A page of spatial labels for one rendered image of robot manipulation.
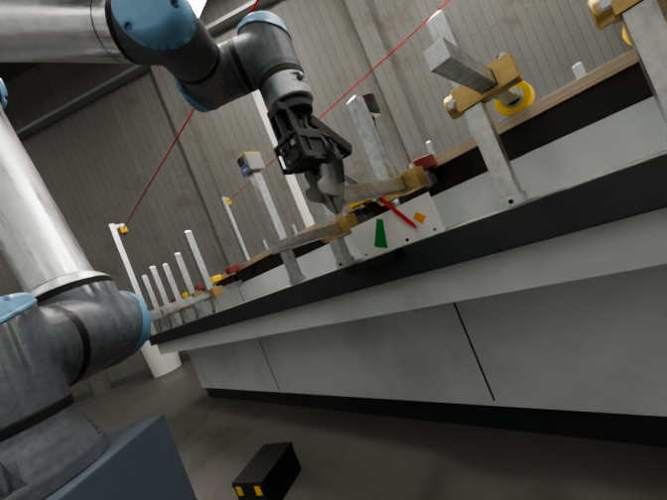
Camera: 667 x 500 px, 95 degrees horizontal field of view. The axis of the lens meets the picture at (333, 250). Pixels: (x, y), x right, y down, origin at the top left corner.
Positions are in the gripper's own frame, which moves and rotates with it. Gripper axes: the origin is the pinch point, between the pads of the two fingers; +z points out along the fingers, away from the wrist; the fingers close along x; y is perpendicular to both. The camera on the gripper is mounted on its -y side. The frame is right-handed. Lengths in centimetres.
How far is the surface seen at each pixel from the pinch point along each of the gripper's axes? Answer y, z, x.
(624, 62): -47, -7, 44
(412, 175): -25.3, -3.3, 3.9
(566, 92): -47, -7, 34
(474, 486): -28, 82, -15
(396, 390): -49, 67, -48
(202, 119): -245, -305, -416
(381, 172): -25.9, -7.9, -3.8
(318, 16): -388, -375, -214
